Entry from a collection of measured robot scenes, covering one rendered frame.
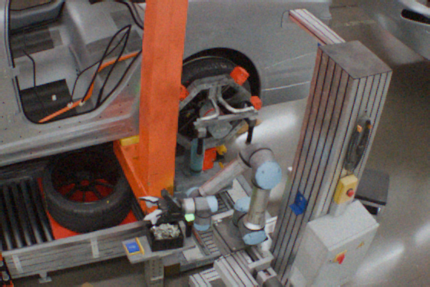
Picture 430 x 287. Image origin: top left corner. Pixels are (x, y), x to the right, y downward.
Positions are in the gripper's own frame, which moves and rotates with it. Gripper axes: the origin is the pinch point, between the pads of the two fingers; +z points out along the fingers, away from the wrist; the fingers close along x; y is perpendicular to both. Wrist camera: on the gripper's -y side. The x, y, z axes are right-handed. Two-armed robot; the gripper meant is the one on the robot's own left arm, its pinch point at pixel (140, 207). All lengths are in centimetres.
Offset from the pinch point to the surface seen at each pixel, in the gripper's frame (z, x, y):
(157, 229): -17, 51, 60
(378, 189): -190, 79, 80
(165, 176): -24, 60, 29
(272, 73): -108, 126, 3
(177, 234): -28, 46, 62
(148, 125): -13, 54, -9
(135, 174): -10, 85, 45
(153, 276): -12, 48, 101
